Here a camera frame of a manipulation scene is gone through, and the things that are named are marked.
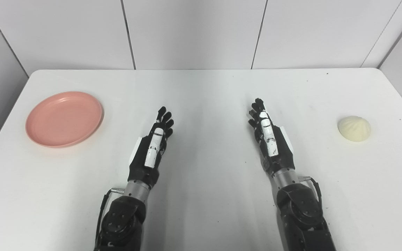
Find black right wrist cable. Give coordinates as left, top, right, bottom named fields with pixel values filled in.
left=299, top=176, right=323, bottom=210

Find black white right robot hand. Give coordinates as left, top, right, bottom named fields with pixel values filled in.
left=247, top=98, right=296, bottom=175

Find pink round plate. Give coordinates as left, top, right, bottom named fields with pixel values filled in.
left=25, top=91, right=104, bottom=148

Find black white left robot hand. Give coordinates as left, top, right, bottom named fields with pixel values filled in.
left=128, top=106, right=174, bottom=189

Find cream steamed bun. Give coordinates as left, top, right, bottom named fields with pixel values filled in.
left=338, top=116, right=371, bottom=142

